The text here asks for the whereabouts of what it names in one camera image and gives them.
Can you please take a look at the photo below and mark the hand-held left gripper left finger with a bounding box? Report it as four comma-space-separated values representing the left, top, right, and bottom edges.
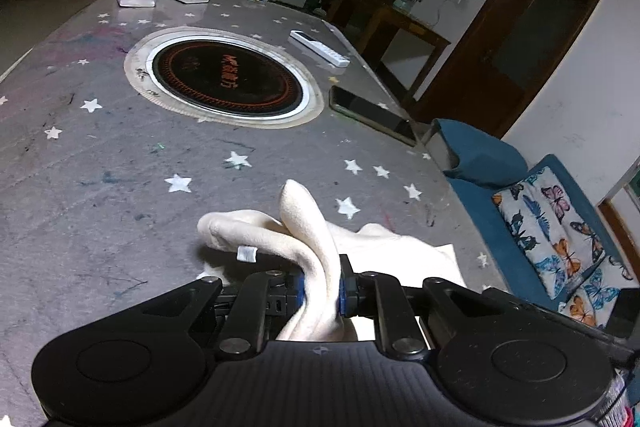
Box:
135, 269, 307, 359

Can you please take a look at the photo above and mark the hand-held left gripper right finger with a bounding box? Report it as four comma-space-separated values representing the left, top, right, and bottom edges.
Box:
337, 254, 507, 361

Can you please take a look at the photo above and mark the cream white cloth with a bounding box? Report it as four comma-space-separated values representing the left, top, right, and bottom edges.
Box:
195, 179, 463, 343

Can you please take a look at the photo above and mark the dark smartphone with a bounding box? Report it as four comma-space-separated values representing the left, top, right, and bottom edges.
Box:
328, 85, 418, 146

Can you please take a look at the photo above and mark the blue sofa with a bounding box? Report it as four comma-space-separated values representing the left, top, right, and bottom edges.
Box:
431, 118, 640, 343

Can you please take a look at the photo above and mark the butterfly print pillow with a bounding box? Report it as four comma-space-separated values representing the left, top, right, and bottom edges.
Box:
492, 166, 608, 300
557, 256, 640, 330

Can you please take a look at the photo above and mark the round built-in induction cooker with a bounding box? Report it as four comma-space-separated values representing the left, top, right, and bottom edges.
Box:
123, 26, 326, 130

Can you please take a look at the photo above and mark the grey star-print table cover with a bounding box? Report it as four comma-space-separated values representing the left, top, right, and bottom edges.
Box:
0, 0, 506, 427

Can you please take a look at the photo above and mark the white remote control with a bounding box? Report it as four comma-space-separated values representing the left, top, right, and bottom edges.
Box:
289, 30, 352, 68

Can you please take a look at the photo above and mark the brown wooden table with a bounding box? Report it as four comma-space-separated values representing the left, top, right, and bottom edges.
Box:
327, 0, 453, 80

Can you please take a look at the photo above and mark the brown wooden door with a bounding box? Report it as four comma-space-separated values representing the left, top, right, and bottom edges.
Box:
410, 0, 613, 140

